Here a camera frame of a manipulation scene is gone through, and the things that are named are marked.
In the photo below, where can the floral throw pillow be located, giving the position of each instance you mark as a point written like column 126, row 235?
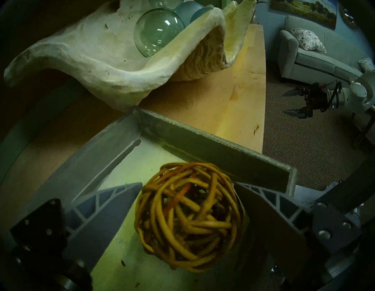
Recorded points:
column 309, row 39
column 368, row 64

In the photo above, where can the brown wicker ball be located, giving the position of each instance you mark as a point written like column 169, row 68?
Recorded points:
column 190, row 217

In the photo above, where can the landscape painting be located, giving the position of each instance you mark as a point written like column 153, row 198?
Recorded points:
column 307, row 11

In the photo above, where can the grey square tray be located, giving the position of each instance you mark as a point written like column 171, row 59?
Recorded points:
column 205, row 152

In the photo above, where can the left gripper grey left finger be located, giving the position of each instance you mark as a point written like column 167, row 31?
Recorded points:
column 96, row 223

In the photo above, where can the clear green glass ball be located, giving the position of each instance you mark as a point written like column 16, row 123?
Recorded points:
column 165, row 3

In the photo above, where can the frosted teal glass ball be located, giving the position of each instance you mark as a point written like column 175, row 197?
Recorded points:
column 200, row 14
column 189, row 11

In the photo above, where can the clear yellowish glass ball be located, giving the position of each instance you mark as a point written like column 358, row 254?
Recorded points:
column 156, row 32

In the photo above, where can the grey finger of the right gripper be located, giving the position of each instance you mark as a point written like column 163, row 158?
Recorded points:
column 296, row 92
column 298, row 113

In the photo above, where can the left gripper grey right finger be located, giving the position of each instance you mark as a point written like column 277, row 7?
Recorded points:
column 272, row 223

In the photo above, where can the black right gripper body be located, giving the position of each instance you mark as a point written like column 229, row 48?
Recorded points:
column 316, row 98

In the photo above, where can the giant clam shell bowl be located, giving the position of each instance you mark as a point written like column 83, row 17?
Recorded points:
column 96, row 58

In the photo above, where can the round wall mirror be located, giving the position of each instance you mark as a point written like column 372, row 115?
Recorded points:
column 348, row 16

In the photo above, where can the grey fabric sofa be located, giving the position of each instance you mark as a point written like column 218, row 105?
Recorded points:
column 316, row 58

